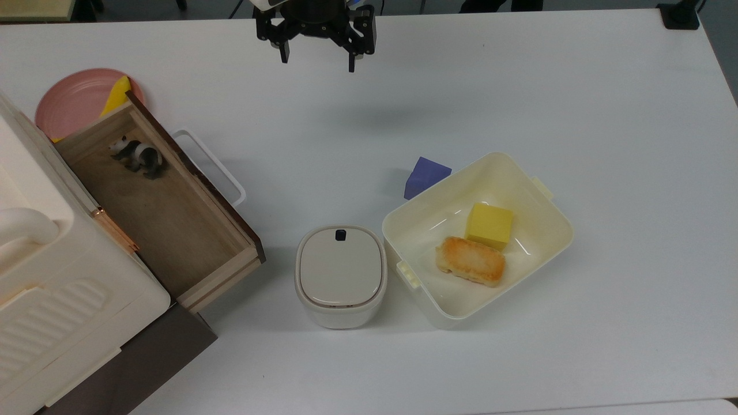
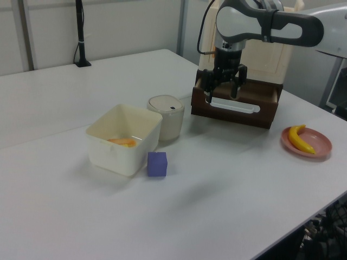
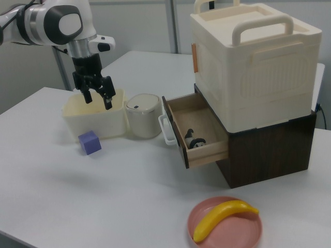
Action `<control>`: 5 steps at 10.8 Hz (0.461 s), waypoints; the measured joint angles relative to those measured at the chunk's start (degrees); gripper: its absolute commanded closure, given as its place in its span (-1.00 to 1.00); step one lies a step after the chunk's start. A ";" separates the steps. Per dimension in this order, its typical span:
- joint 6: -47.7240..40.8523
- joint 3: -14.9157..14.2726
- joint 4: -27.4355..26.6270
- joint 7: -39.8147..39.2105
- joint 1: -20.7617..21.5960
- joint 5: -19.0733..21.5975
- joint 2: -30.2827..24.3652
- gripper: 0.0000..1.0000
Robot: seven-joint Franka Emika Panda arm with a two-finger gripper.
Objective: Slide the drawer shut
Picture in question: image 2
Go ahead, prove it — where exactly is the light wooden cabinet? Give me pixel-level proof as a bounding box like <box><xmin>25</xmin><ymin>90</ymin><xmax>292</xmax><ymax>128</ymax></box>
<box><xmin>198</xmin><ymin>0</ymin><xmax>304</xmax><ymax>85</ymax></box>

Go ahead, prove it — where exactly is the pink round plate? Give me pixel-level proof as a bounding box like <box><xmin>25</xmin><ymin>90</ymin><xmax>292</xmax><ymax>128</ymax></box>
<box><xmin>280</xmin><ymin>127</ymin><xmax>333</xmax><ymax>161</ymax></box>

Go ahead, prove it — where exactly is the yellow banana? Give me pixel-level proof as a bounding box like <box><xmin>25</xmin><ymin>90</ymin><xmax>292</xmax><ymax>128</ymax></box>
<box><xmin>287</xmin><ymin>124</ymin><xmax>317</xmax><ymax>154</ymax></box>

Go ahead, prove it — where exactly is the purple cube block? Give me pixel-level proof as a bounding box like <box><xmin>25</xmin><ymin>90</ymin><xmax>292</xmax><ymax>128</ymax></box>
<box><xmin>147</xmin><ymin>152</ymin><xmax>168</xmax><ymax>178</ymax></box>

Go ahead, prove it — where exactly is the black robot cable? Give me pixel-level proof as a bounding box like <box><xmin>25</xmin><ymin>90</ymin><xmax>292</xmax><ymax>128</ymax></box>
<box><xmin>197</xmin><ymin>0</ymin><xmax>217</xmax><ymax>55</ymax></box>

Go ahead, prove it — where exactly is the orange food item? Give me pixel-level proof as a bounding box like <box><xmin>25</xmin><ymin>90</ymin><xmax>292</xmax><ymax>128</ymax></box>
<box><xmin>107</xmin><ymin>138</ymin><xmax>137</xmax><ymax>148</ymax></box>

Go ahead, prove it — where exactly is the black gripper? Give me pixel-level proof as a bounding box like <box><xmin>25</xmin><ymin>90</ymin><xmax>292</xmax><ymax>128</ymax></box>
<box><xmin>202</xmin><ymin>47</ymin><xmax>248</xmax><ymax>103</ymax></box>

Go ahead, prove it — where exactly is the dark brown wooden drawer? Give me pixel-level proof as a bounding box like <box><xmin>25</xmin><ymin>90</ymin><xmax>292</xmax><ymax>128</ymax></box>
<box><xmin>190</xmin><ymin>77</ymin><xmax>284</xmax><ymax>129</ymax></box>

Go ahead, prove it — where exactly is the black camera stand pole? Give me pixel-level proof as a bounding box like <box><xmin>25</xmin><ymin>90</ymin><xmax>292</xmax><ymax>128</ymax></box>
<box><xmin>73</xmin><ymin>0</ymin><xmax>92</xmax><ymax>68</ymax></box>

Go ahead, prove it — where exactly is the cream square plastic bin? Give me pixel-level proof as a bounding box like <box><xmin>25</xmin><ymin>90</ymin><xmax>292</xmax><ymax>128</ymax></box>
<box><xmin>85</xmin><ymin>103</ymin><xmax>163</xmax><ymax>178</ymax></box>

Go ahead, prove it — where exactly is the beige lidded trash can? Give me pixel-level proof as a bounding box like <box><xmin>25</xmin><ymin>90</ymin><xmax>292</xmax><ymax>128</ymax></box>
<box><xmin>147</xmin><ymin>94</ymin><xmax>185</xmax><ymax>142</ymax></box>

